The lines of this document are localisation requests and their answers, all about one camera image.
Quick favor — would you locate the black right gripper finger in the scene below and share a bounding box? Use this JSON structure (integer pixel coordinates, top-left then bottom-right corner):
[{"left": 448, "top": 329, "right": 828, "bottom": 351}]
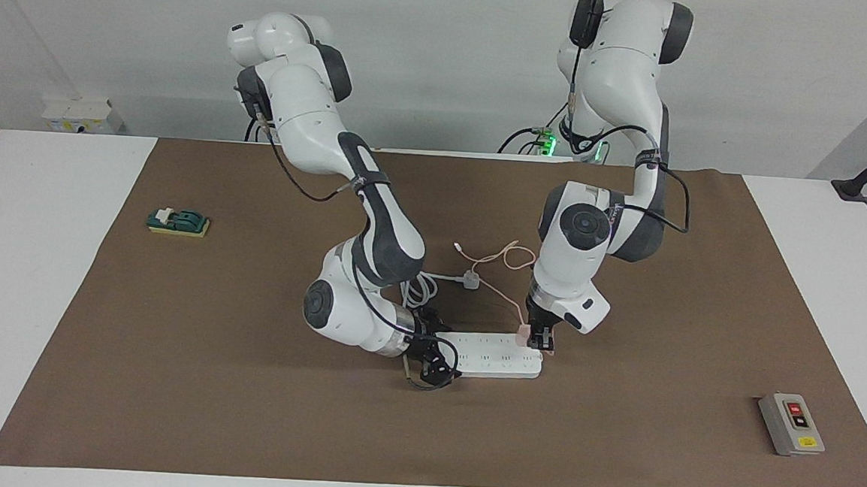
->
[
  {"left": 415, "top": 350, "right": 464, "bottom": 393},
  {"left": 422, "top": 307, "right": 455, "bottom": 334}
]

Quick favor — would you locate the white power strip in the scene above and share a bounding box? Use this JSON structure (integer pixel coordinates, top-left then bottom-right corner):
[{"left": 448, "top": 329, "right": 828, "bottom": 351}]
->
[{"left": 437, "top": 329, "right": 545, "bottom": 381}]

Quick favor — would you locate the pink charging cable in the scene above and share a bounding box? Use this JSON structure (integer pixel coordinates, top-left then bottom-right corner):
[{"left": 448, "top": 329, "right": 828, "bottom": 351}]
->
[{"left": 449, "top": 237, "right": 539, "bottom": 330}]

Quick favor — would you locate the brown paper table mat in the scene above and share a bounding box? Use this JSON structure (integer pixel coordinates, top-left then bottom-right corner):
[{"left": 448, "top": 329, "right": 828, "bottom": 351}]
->
[{"left": 0, "top": 127, "right": 867, "bottom": 487}]

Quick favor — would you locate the grey push button box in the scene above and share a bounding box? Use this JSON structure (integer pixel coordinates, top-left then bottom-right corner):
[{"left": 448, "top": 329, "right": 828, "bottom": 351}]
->
[{"left": 755, "top": 392, "right": 829, "bottom": 458}]

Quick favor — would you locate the white background box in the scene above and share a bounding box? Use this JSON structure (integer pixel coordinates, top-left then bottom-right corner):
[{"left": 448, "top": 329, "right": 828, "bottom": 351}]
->
[{"left": 40, "top": 95, "right": 125, "bottom": 136}]

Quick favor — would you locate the black left base cable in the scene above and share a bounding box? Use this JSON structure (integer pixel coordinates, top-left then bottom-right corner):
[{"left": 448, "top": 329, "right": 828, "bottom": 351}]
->
[{"left": 497, "top": 97, "right": 572, "bottom": 160}]

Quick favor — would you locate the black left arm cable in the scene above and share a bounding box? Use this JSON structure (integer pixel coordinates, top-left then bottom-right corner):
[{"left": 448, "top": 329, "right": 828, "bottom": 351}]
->
[{"left": 559, "top": 4, "right": 703, "bottom": 236}]

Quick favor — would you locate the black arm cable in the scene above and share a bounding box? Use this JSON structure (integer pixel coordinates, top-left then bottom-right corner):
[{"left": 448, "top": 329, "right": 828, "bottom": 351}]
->
[
  {"left": 559, "top": 4, "right": 703, "bottom": 236},
  {"left": 229, "top": 89, "right": 398, "bottom": 207}
]

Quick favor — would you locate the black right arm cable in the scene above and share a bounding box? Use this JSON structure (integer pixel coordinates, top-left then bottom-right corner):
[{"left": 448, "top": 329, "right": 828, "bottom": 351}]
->
[{"left": 229, "top": 89, "right": 398, "bottom": 207}]

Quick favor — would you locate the green knife switch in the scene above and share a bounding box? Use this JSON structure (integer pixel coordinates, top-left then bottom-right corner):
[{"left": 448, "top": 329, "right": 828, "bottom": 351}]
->
[{"left": 146, "top": 206, "right": 212, "bottom": 239}]

